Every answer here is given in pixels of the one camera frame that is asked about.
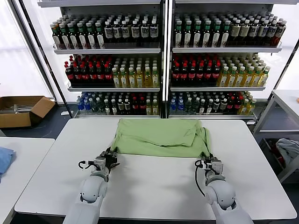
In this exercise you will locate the grey white clothes pile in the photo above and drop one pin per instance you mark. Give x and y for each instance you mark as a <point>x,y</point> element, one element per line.
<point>288,148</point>

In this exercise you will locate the dark bottle beige label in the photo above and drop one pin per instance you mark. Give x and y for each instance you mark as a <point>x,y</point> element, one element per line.
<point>244,31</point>
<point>235,31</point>

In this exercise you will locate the grey frame side table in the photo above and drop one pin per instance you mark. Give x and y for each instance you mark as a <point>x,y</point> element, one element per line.
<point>283,95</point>

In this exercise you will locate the plastic wrapped metal parts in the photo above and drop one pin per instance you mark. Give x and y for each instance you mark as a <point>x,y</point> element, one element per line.
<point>17,108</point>

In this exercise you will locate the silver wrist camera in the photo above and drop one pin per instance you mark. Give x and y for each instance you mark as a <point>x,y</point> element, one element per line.
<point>215,166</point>
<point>99,163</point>

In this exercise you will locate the blue drink bottle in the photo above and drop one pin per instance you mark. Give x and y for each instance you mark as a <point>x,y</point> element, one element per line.
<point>173,105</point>
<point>180,105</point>
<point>80,105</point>
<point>87,106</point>

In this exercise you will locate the green tinted water bottle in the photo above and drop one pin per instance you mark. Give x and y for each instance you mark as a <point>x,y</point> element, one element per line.
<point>100,107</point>
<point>94,106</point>
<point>195,106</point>
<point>188,105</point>

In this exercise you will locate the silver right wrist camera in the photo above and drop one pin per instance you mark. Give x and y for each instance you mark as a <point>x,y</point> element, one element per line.
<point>215,166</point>

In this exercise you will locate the dark drink bottle white cap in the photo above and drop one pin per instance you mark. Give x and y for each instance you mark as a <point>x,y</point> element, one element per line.
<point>107,107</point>
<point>216,105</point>
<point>120,106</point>
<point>223,105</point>
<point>202,107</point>
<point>113,107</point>
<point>209,107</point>
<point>127,106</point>

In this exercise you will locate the folded blue cloth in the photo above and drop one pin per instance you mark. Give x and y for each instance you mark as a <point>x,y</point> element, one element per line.
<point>5,158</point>

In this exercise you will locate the light green polo shirt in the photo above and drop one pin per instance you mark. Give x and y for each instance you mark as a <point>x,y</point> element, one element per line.
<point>158,137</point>

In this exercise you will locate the red cloth item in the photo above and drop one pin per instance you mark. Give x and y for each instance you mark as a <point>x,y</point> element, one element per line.
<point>281,160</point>

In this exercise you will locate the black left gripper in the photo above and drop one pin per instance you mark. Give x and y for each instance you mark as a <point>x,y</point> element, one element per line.
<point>112,163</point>

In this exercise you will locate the red drink bottle white cap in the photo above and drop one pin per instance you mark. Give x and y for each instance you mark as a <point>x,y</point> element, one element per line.
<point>280,32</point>

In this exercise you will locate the white frame storage cart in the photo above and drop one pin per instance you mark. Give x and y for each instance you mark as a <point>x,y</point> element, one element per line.
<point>272,161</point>

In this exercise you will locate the white paper scrap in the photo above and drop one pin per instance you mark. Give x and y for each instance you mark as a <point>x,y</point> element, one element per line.
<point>64,113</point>

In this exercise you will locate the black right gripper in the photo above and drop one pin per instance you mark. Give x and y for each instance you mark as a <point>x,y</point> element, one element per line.
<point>210,160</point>

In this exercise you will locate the grey metal shelving unit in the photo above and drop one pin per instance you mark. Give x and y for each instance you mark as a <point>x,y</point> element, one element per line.
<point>107,51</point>
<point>222,50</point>

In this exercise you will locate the black metal window post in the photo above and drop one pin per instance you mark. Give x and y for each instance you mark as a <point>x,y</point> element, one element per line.
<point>292,61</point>
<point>46,58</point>

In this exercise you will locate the cola bottle red cap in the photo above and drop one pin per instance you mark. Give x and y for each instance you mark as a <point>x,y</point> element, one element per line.
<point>142,106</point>
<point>184,75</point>
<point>69,75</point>
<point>200,75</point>
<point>92,75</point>
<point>108,75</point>
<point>216,75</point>
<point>208,75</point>
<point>175,75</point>
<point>100,75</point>
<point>77,75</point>
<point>192,75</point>
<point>230,105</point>
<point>85,75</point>
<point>135,106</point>
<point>237,105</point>

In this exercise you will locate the dark bottle blue white label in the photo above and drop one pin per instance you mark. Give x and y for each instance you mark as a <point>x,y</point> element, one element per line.
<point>135,32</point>
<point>117,32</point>
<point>153,31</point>
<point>125,32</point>
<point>262,31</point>
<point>144,32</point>
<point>271,32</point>
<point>253,31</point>
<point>108,32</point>

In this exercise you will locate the brown cardboard box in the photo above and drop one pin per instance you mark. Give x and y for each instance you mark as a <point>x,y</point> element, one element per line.
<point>14,120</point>

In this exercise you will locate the dark tea bottle green cap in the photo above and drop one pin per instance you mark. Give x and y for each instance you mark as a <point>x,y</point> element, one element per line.
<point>72,37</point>
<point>178,37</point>
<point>90,37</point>
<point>224,37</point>
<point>100,37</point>
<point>64,37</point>
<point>206,37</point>
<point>81,37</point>
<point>187,37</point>
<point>56,37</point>
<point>197,37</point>
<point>215,37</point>

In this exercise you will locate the yellow tea bottle green label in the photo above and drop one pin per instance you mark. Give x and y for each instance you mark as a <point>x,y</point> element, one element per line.
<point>155,108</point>
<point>147,80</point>
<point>231,79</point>
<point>139,80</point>
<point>244,107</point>
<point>148,108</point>
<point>256,79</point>
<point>248,79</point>
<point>251,107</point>
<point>155,80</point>
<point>264,79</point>
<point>239,79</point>
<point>116,80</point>
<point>132,80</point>
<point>223,79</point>
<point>124,80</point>

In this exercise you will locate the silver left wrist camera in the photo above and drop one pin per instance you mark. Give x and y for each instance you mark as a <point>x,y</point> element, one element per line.
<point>99,163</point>

